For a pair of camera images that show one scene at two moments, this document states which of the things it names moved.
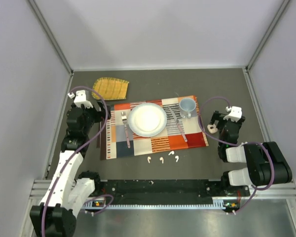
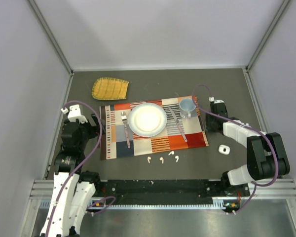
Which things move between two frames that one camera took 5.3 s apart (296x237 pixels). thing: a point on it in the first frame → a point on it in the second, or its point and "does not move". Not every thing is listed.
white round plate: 147,119 does not move
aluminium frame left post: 51,36 does not move
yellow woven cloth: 110,89 does not move
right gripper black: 217,116 → 208,127
